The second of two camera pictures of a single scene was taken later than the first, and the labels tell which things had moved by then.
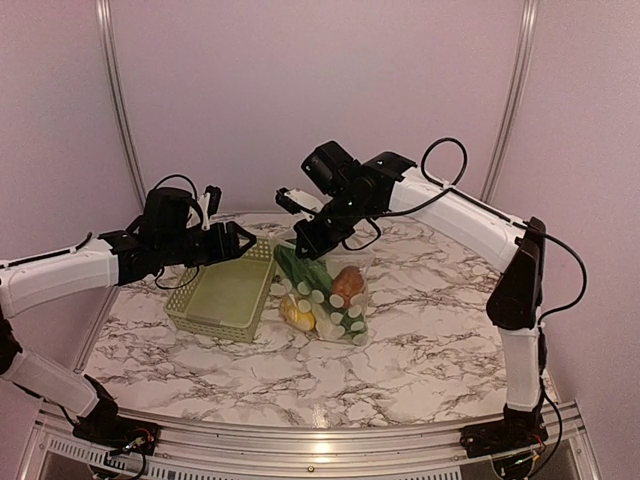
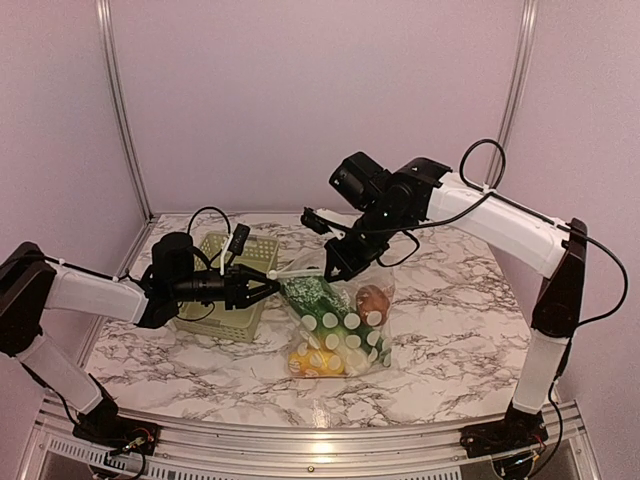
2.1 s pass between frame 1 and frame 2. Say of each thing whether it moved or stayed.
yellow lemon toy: moved
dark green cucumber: moved
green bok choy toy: moved
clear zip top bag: moved
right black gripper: moved
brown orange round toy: moved
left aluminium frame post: stayed
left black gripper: moved
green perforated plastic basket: stayed
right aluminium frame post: stayed
